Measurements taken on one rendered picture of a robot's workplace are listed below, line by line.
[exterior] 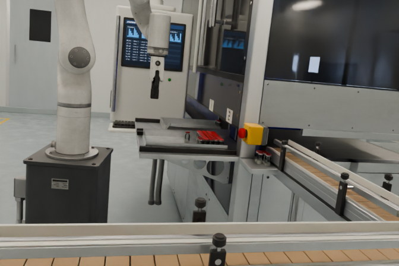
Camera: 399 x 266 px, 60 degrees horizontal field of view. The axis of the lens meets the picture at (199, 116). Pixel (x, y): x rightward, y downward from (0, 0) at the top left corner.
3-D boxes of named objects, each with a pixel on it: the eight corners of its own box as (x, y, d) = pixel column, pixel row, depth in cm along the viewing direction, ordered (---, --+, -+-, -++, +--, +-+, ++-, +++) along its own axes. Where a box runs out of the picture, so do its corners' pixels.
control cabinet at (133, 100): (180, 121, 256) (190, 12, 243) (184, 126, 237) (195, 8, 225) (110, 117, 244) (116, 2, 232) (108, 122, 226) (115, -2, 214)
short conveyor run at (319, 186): (259, 167, 142) (264, 130, 140) (294, 168, 146) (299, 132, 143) (375, 265, 76) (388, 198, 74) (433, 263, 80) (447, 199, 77)
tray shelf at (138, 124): (214, 127, 211) (214, 124, 210) (256, 162, 143) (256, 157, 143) (134, 123, 200) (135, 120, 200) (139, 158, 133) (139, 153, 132)
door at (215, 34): (200, 67, 228) (210, -26, 218) (219, 70, 183) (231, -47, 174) (200, 67, 227) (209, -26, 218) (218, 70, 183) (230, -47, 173)
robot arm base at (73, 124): (36, 158, 121) (37, 106, 118) (56, 145, 140) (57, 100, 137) (91, 162, 122) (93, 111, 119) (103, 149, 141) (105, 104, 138)
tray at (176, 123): (217, 126, 206) (217, 120, 205) (229, 136, 180) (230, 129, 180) (160, 123, 198) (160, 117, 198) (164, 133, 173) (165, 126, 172)
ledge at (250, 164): (271, 164, 143) (272, 160, 142) (285, 174, 130) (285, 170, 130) (239, 162, 139) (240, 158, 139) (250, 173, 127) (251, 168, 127)
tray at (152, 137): (212, 139, 170) (213, 132, 170) (227, 153, 145) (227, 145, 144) (142, 135, 163) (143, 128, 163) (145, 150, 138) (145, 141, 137)
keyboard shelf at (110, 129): (176, 127, 241) (176, 123, 241) (181, 136, 215) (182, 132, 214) (110, 123, 232) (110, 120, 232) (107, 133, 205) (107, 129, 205)
